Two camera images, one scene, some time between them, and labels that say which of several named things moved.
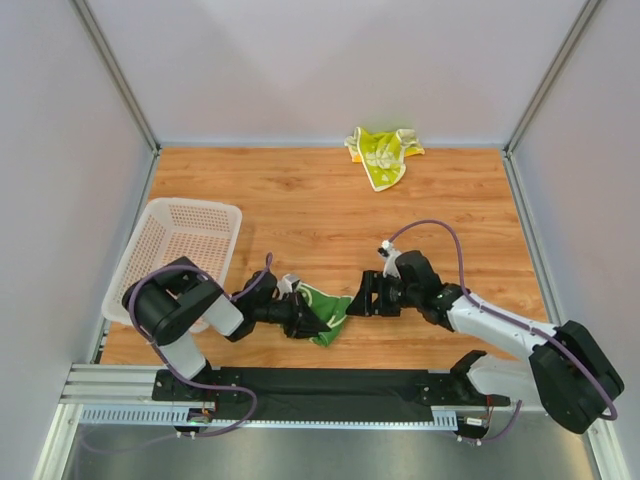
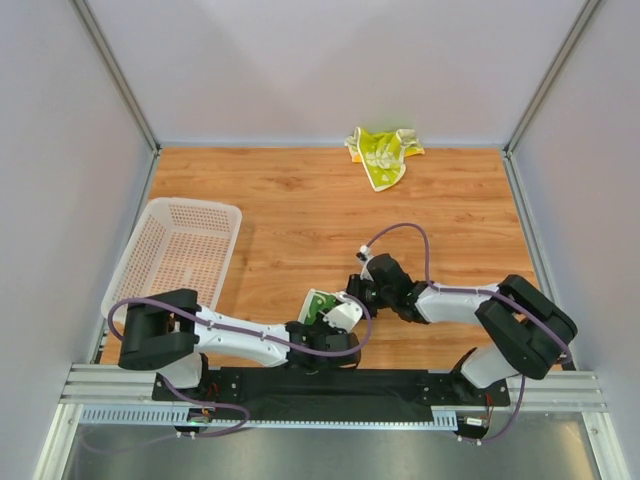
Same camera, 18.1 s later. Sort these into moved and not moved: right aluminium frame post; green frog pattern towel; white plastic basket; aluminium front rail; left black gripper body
Moved: left black gripper body; green frog pattern towel
Not moved: aluminium front rail; right aluminium frame post; white plastic basket
